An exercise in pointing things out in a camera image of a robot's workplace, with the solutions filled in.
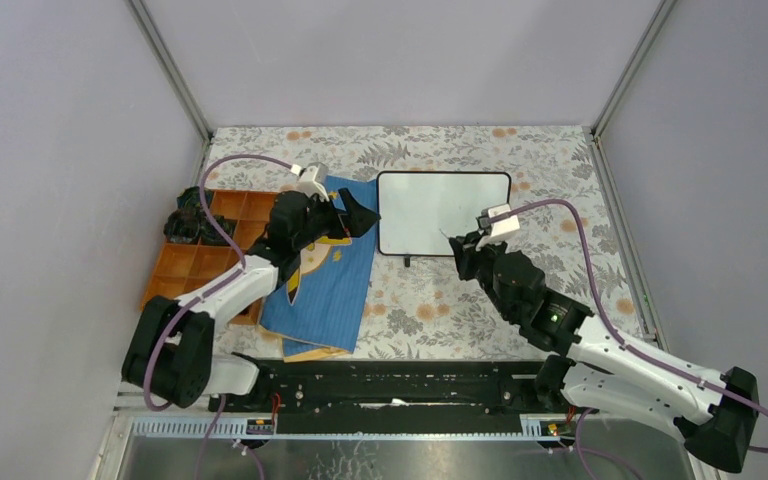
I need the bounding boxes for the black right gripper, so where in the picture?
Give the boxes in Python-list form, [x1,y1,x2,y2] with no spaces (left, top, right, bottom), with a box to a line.
[449,230,516,322]

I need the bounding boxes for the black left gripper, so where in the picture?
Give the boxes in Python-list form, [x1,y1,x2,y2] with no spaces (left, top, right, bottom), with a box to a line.
[292,188,380,252]

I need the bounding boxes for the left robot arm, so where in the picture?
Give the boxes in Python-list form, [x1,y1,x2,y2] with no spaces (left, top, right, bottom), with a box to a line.
[122,188,380,411]

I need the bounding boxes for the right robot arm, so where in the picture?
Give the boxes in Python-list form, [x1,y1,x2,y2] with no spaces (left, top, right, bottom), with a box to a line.
[448,231,759,474]

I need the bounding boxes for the black framed whiteboard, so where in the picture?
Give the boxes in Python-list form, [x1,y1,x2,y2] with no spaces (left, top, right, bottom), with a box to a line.
[376,171,512,257]

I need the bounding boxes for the floral tablecloth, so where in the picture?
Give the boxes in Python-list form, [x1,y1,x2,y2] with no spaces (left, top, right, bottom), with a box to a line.
[207,126,645,360]

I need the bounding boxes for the dark rolled fabric middle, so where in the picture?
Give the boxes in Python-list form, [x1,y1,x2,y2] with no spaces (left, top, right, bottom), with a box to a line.
[200,215,237,247]

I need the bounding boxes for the dark rolled fabric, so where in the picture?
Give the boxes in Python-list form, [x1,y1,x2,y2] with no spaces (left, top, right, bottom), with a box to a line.
[200,215,237,247]
[176,186,214,211]
[163,208,201,245]

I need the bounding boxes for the dark rolled fabric top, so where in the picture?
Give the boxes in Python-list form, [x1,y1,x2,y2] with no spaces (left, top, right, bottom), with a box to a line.
[176,186,214,211]

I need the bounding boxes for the dark rolled fabric left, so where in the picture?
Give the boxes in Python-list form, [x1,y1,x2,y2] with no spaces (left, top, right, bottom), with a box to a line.
[163,208,201,245]

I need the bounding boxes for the wooden compartment tray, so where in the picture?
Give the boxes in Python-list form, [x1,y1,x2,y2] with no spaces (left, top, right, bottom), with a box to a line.
[140,190,277,307]

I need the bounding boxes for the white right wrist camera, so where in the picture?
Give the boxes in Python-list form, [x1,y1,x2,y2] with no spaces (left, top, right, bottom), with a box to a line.
[476,204,520,250]

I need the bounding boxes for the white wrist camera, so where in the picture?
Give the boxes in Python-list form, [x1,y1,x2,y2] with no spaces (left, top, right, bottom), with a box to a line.
[290,162,329,201]
[476,204,520,250]

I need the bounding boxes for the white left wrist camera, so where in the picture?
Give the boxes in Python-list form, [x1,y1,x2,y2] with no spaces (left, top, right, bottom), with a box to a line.
[290,162,329,201]

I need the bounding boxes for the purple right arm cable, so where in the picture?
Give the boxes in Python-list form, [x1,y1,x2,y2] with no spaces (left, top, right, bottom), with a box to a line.
[506,198,768,455]

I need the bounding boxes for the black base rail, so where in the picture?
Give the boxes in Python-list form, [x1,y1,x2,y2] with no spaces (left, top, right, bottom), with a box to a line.
[222,360,572,435]

